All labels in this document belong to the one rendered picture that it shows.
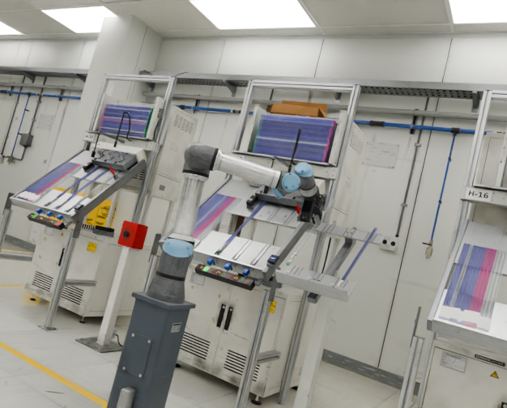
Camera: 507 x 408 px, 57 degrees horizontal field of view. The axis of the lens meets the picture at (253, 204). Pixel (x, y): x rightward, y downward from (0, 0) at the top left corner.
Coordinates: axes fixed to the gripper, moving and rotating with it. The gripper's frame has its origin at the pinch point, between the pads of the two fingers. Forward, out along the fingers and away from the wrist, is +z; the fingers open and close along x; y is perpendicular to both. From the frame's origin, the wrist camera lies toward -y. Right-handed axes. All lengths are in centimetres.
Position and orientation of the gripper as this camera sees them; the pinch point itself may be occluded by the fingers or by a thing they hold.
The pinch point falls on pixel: (315, 223)
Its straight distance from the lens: 224.4
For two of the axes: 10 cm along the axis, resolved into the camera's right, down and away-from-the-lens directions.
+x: -8.4, -1.7, 5.2
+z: 2.8, 6.9, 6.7
